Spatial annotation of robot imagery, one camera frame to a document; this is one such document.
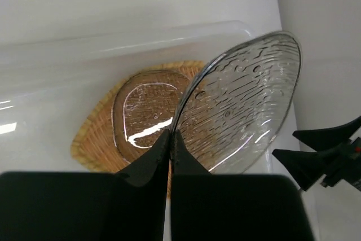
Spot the clear glass plate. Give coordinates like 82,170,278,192
171,31,302,174
112,69,190,163

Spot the white plastic bin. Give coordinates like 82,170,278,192
0,20,283,174

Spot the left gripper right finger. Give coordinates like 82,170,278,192
170,131,314,240

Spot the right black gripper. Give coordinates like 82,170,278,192
272,117,360,191

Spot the triangular woven bamboo tray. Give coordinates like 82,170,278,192
71,61,204,173

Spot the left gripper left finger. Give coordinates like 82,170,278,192
1,130,170,240

